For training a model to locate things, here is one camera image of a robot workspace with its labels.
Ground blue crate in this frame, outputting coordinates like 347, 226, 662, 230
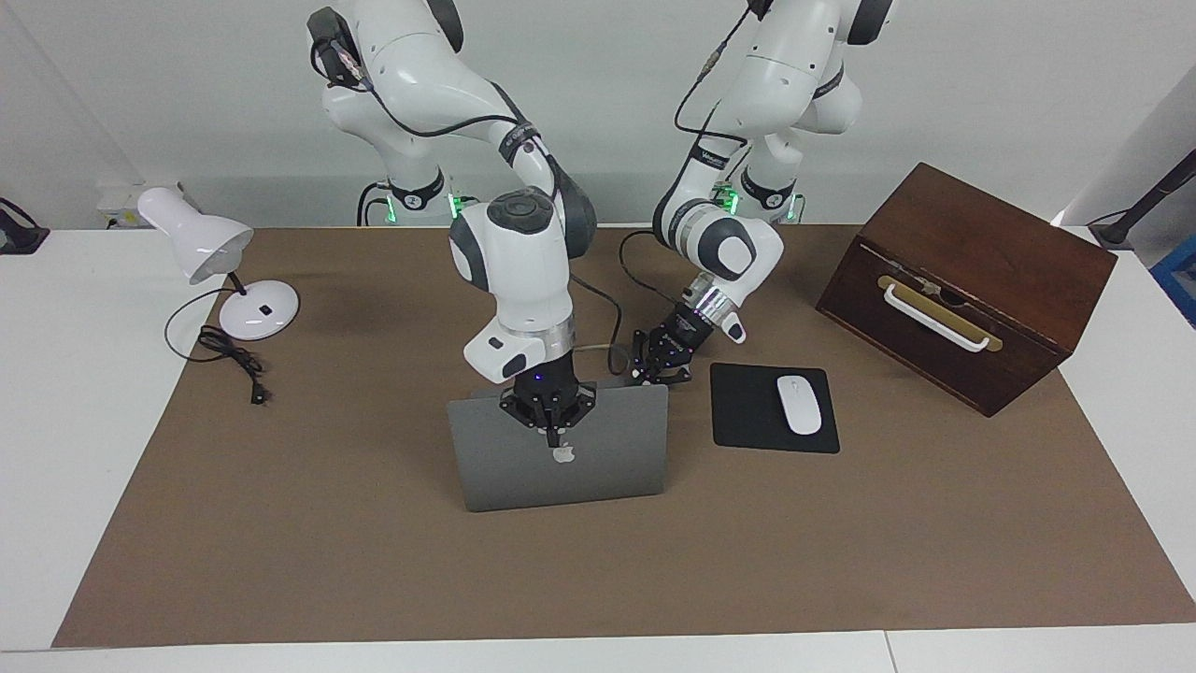
1151, 260, 1196, 328

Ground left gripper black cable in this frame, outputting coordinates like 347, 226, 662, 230
619, 0, 758, 314

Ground brass handle plate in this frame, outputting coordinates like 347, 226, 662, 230
878, 274, 1004, 353

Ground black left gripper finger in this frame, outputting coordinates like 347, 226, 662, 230
630, 327, 666, 386
652, 348, 695, 389

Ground black stand base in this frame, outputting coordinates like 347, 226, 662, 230
0, 196, 50, 255

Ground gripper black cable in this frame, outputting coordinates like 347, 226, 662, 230
318, 37, 625, 375
619, 0, 758, 314

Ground black arm base cable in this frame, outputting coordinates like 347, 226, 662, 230
358, 180, 393, 227

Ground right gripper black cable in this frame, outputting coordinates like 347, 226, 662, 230
318, 37, 625, 375

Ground white box handle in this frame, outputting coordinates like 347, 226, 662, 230
883, 283, 990, 353

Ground dark brown wooden box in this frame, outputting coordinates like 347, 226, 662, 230
816, 163, 1118, 418

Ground black floor stand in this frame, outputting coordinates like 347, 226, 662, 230
1089, 145, 1196, 251

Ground brown table mat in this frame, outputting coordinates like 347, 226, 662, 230
51, 224, 1196, 649

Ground white computer mouse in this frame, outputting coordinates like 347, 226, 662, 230
776, 375, 823, 437

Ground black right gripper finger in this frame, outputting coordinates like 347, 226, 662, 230
499, 385, 559, 450
556, 379, 599, 448

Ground black mouse pad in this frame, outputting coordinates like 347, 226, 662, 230
710, 363, 841, 455

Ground white desk lamp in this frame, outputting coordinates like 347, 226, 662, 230
138, 187, 302, 342

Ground grey laptop with apple logo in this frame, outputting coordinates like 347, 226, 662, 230
447, 379, 670, 513

